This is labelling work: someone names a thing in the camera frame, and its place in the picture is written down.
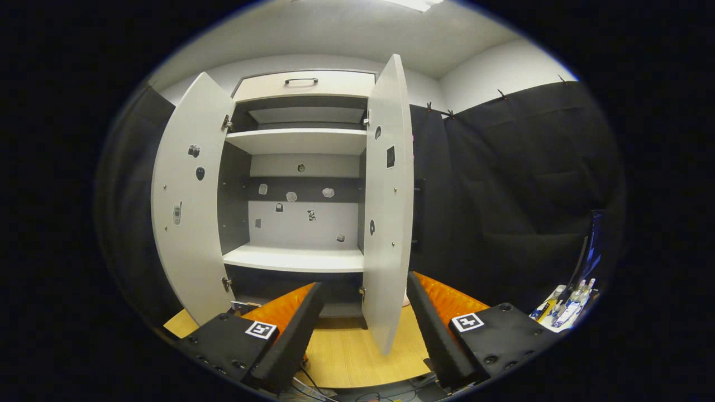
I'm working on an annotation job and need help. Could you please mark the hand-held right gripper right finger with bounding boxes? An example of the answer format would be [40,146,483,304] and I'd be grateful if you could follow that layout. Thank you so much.
[406,271,559,391]

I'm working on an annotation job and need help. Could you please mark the tray of small bottles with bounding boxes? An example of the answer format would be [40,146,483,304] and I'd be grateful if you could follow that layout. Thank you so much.
[530,277,598,331]

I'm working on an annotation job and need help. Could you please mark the white door with cat sticker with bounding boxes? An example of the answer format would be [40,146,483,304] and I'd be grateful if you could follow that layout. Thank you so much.
[360,54,415,356]

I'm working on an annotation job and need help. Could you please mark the white cabinet drawer front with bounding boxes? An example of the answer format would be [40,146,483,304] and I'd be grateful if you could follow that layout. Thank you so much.
[232,71,376,102]

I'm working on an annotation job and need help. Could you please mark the white door with camera sticker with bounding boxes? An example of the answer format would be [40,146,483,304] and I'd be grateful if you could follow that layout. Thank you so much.
[151,71,236,326]

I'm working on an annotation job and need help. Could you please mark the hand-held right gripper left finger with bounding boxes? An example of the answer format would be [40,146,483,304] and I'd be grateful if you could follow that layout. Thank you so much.
[178,282,325,394]

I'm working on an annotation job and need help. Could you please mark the black cable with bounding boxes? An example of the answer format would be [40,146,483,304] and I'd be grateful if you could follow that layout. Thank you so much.
[292,363,336,400]

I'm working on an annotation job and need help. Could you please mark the white cabinet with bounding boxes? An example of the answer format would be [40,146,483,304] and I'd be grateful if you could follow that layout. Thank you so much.
[218,70,378,319]

